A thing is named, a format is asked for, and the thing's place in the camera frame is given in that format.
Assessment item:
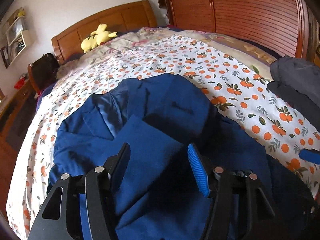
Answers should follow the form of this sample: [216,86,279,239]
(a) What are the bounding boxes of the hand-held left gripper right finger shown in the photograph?
[187,143,277,240]

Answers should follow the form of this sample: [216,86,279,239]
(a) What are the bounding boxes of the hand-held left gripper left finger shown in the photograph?
[29,142,132,240]

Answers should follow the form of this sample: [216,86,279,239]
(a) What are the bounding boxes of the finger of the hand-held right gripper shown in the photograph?
[299,149,320,165]

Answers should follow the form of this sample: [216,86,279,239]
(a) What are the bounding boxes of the navy blue blazer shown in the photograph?
[47,74,275,240]

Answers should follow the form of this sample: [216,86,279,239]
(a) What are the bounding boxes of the dark grey folded clothes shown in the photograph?
[266,55,320,109]

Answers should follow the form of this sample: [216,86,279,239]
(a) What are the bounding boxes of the bed with orange-print sheet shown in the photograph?
[6,34,320,240]

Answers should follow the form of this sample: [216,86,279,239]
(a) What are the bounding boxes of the wooden desk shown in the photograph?
[0,80,38,160]

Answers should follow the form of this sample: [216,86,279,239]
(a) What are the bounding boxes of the floral quilt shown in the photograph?
[57,26,288,65]

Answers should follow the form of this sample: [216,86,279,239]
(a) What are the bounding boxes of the dark bag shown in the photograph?
[27,52,60,94]

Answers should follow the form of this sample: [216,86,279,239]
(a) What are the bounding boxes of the yellow plush toy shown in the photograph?
[81,24,118,53]

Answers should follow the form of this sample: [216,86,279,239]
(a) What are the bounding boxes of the wooden bed headboard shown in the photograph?
[51,0,157,62]

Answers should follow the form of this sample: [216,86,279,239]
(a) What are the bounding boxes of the wooden louvered wardrobe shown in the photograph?
[152,0,320,63]

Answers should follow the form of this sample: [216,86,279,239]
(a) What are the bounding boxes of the white wall shelves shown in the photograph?
[0,7,33,68]

